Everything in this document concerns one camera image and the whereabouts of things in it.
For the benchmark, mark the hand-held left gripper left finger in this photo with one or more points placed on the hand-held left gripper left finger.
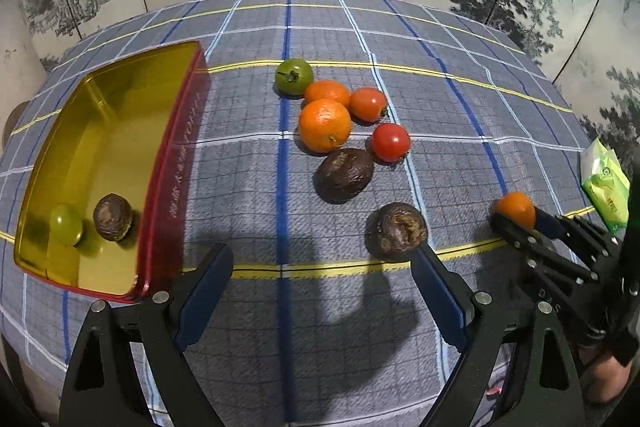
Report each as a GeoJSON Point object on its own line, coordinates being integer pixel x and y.
{"type": "Point", "coordinates": [205, 292]}

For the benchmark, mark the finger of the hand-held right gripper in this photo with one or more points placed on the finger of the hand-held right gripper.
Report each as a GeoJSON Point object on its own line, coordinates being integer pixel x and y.
{"type": "Point", "coordinates": [520, 237]}
{"type": "Point", "coordinates": [547, 223]}

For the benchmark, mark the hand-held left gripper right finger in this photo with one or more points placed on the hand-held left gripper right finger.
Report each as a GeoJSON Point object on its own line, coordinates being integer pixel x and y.
{"type": "Point", "coordinates": [440, 292]}

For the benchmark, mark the small orange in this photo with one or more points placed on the small orange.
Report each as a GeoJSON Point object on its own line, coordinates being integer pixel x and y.
{"type": "Point", "coordinates": [327, 90]}
{"type": "Point", "coordinates": [515, 209]}

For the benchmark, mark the wrinkled brown passion fruit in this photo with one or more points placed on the wrinkled brown passion fruit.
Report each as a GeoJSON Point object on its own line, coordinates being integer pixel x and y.
{"type": "Point", "coordinates": [396, 232]}

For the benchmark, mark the large wrinkled passion fruit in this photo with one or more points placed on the large wrinkled passion fruit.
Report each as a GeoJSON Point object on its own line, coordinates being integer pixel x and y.
{"type": "Point", "coordinates": [344, 174]}

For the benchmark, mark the red tomato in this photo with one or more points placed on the red tomato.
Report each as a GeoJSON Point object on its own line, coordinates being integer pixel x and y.
{"type": "Point", "coordinates": [390, 142]}

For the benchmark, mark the gold tin box red outside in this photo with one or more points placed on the gold tin box red outside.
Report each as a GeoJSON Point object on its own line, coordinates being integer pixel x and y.
{"type": "Point", "coordinates": [100, 132]}

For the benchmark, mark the orange-red tomato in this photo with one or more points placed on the orange-red tomato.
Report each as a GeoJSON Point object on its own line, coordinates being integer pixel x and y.
{"type": "Point", "coordinates": [368, 104]}

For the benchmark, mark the large orange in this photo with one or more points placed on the large orange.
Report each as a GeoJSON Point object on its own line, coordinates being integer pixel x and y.
{"type": "Point", "coordinates": [325, 126]}

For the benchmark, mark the person's right hand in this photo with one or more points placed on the person's right hand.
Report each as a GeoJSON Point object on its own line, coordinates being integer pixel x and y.
{"type": "Point", "coordinates": [605, 374]}

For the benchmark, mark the green tissue pack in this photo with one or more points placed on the green tissue pack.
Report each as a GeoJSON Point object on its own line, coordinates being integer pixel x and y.
{"type": "Point", "coordinates": [605, 187]}

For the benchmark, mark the small dark passion fruit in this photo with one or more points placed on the small dark passion fruit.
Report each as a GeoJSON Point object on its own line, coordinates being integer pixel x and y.
{"type": "Point", "coordinates": [113, 217]}

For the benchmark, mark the pale green round fruit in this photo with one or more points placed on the pale green round fruit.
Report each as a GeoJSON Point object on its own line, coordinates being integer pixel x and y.
{"type": "Point", "coordinates": [66, 223]}

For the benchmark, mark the green tomato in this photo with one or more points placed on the green tomato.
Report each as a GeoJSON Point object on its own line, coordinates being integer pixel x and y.
{"type": "Point", "coordinates": [294, 76]}

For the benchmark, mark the grey round disc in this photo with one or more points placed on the grey round disc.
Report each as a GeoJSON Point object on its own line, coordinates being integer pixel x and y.
{"type": "Point", "coordinates": [11, 124]}

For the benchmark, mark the blue plaid tablecloth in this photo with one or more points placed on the blue plaid tablecloth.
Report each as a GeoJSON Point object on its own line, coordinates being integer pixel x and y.
{"type": "Point", "coordinates": [300, 32]}

